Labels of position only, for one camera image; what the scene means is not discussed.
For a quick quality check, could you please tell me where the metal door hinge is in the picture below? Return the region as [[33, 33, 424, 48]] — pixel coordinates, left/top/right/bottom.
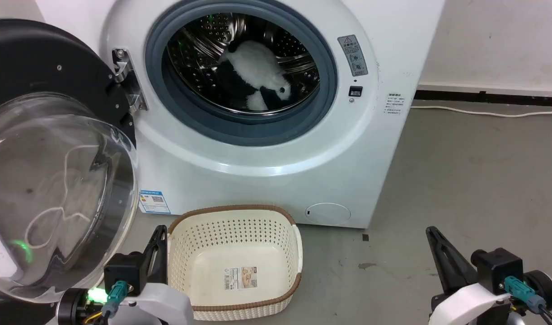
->
[[112, 48, 149, 112]]

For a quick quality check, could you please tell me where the teal left cable connector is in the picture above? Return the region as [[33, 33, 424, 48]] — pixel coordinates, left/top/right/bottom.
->
[[102, 280, 129, 318]]

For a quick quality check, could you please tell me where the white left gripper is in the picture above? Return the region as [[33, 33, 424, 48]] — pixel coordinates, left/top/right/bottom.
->
[[121, 225, 194, 325]]

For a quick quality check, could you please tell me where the teal right cable connector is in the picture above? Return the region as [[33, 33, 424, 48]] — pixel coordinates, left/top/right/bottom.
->
[[504, 276, 547, 314]]

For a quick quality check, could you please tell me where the blue energy label sticker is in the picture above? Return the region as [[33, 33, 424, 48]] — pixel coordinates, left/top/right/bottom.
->
[[139, 190, 172, 215]]

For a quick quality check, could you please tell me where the grey warning sticker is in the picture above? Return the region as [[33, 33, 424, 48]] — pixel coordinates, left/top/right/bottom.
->
[[338, 35, 369, 77]]

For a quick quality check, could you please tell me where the stainless steel drum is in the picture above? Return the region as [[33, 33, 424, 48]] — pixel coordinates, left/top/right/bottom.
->
[[167, 13, 321, 114]]

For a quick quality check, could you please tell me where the white cable on floor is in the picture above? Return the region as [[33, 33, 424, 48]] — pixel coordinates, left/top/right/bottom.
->
[[410, 106, 552, 118]]

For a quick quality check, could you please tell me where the round white filter cover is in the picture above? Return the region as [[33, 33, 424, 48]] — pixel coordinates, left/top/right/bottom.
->
[[305, 202, 351, 225]]

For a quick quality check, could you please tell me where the white front-load washing machine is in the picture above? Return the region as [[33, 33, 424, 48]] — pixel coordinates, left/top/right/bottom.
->
[[36, 0, 446, 229]]

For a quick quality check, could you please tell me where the black baseboard strip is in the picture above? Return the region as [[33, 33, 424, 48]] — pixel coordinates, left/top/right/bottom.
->
[[414, 90, 552, 107]]

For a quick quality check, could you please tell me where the black washing machine door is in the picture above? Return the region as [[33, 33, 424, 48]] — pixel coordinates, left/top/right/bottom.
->
[[0, 19, 140, 303]]

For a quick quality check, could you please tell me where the black and white panda plush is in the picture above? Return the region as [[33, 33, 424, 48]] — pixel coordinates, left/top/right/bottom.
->
[[216, 40, 294, 111]]

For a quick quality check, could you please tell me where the teal cable connector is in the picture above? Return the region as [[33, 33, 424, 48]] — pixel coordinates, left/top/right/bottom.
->
[[504, 276, 547, 314], [102, 280, 129, 318]]

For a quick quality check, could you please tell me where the small printed text sticker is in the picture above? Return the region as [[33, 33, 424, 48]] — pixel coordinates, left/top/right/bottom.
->
[[384, 93, 406, 116]]

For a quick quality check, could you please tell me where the paper label in basket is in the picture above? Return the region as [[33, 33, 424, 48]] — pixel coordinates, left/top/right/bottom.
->
[[225, 266, 258, 290]]

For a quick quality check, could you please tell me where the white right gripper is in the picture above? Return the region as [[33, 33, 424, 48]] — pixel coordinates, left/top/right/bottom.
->
[[426, 227, 512, 325]]

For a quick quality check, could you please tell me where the cream laundry basket brown rim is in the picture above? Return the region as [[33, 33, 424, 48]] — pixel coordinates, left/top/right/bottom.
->
[[167, 205, 303, 321]]

